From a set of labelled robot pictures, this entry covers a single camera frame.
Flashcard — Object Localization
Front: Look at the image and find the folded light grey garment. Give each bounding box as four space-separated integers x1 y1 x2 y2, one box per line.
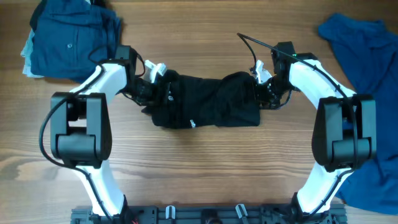
21 29 43 78

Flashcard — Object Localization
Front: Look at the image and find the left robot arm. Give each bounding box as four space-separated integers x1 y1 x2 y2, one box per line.
40 45 155 223

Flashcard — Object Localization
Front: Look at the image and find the blue t-shirt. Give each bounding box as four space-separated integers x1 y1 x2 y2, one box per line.
318 14 397 215

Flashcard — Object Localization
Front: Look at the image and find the folded dark blue shirt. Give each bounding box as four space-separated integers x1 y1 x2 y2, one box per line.
30 0 121 83

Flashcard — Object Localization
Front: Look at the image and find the black t-shirt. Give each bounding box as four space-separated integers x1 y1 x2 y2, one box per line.
142 70 261 129

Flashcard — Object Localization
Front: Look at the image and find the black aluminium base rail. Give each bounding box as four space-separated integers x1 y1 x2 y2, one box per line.
70 204 348 224

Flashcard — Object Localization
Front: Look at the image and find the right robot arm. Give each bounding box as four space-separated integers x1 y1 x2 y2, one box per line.
254 42 376 220

